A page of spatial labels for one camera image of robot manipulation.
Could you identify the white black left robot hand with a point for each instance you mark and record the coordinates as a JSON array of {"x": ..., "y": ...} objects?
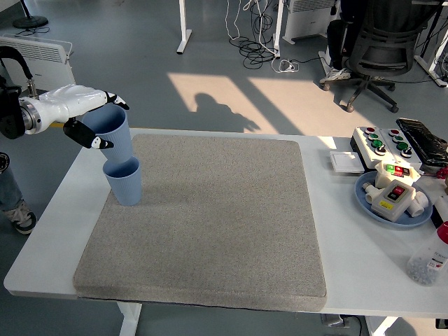
[{"x": 70, "y": 101}]

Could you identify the blue ribbed plastic cup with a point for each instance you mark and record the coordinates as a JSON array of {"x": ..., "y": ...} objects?
[
  {"x": 120, "y": 140},
  {"x": 126, "y": 189}
]

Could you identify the white push-button control box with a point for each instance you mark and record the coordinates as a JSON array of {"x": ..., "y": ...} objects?
[
  {"x": 413, "y": 158},
  {"x": 362, "y": 141}
]

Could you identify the white panel heater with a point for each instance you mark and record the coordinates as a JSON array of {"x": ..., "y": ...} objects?
[
  {"x": 45, "y": 52},
  {"x": 304, "y": 21}
]

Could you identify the black round fan base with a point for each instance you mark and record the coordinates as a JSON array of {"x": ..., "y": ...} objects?
[{"x": 31, "y": 22}]

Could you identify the person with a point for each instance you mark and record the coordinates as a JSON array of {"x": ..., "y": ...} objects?
[
  {"x": 336, "y": 38},
  {"x": 19, "y": 218}
]

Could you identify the white desk leg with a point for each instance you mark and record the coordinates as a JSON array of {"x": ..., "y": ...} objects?
[
  {"x": 184, "y": 35},
  {"x": 428, "y": 64},
  {"x": 278, "y": 28}
]

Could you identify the grey-brown foam mat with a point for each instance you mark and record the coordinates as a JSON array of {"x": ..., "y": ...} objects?
[{"x": 227, "y": 210}]

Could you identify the white table leg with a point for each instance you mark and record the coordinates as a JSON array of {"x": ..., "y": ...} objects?
[
  {"x": 379, "y": 327},
  {"x": 129, "y": 320}
]

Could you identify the white pipe fitting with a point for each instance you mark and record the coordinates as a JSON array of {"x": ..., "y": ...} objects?
[
  {"x": 420, "y": 204},
  {"x": 370, "y": 194}
]

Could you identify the black mesh office chair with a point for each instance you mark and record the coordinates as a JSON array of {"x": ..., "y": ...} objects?
[{"x": 381, "y": 45}]

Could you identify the white green-red button box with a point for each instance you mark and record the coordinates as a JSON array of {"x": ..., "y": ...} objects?
[{"x": 383, "y": 178}]

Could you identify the black wrapped keyboard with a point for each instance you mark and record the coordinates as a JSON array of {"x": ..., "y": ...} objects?
[{"x": 420, "y": 138}]

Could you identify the blue round plate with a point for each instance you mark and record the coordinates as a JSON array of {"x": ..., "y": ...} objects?
[{"x": 413, "y": 220}]

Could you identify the small red object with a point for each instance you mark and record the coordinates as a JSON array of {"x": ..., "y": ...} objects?
[{"x": 444, "y": 173}]

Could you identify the clear red-capped bottle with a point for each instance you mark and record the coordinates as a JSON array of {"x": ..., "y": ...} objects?
[{"x": 427, "y": 259}]

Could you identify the white wall switch plate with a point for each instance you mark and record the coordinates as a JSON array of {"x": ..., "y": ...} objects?
[{"x": 346, "y": 161}]

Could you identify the white red-black switch box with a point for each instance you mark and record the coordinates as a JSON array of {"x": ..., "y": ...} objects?
[{"x": 388, "y": 203}]

